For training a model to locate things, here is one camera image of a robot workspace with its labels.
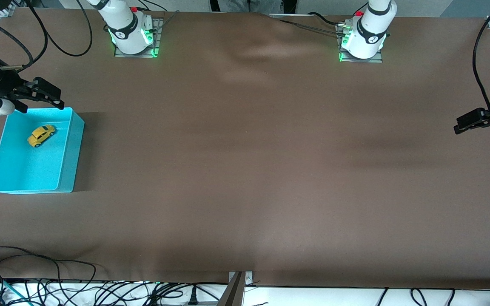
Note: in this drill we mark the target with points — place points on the person in grey trousers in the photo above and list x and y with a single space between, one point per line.
249 5

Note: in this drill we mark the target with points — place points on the black power plug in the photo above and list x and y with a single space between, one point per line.
192 297

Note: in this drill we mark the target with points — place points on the grey power strip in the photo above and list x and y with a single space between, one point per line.
202 304

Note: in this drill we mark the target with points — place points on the grey metal bracket plate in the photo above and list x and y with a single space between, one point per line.
249 278

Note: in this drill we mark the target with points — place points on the flat metal strip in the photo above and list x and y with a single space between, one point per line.
287 15

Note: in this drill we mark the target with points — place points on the teal plastic bin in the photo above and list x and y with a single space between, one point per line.
32 170

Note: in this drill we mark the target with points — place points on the dark camera mount post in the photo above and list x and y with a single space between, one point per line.
232 295

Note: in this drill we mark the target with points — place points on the brown table cover cloth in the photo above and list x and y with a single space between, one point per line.
245 170

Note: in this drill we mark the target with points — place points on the yellow beetle toy car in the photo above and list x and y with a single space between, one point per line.
41 136

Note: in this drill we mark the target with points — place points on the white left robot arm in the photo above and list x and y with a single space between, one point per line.
368 32

